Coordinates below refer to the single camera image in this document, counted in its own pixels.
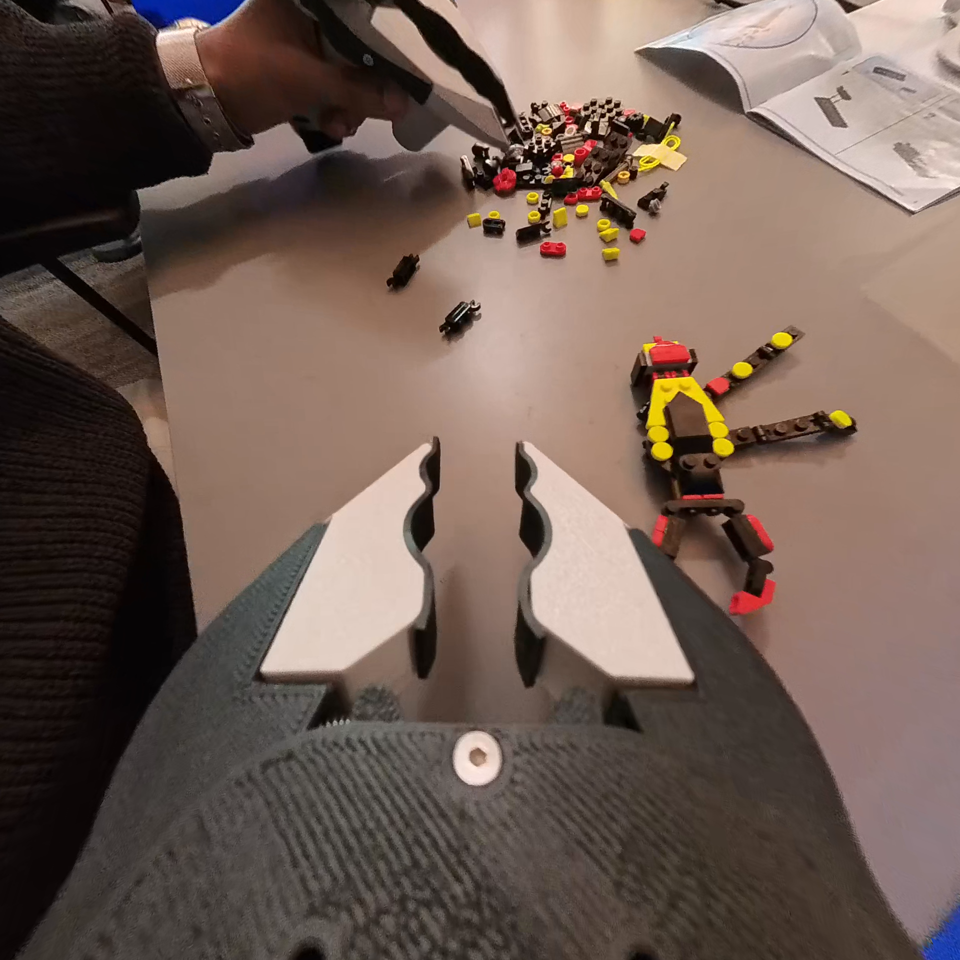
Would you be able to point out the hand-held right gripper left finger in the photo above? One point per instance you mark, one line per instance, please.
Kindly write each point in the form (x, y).
(352, 600)

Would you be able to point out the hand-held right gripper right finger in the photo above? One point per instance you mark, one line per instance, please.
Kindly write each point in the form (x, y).
(607, 600)

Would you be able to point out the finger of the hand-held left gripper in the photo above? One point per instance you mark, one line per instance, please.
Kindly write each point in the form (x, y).
(465, 49)
(450, 97)

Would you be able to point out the pile of lego pieces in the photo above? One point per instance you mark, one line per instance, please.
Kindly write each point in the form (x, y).
(577, 150)

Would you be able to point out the black lego clip plate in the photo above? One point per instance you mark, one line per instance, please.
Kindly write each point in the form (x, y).
(403, 271)
(459, 317)

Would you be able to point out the person's left forearm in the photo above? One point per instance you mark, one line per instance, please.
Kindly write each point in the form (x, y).
(82, 105)

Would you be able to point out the red yellow black lego figure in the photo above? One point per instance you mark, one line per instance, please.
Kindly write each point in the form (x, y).
(686, 420)

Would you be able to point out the lego instruction booklet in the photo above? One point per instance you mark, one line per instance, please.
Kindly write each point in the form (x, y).
(862, 112)

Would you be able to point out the person's left hand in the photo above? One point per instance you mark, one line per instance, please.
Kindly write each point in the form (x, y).
(277, 75)

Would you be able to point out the silver wrist watch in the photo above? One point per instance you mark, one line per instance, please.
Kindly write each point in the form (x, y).
(191, 90)

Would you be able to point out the black office chair base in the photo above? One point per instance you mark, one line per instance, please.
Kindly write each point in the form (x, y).
(97, 300)

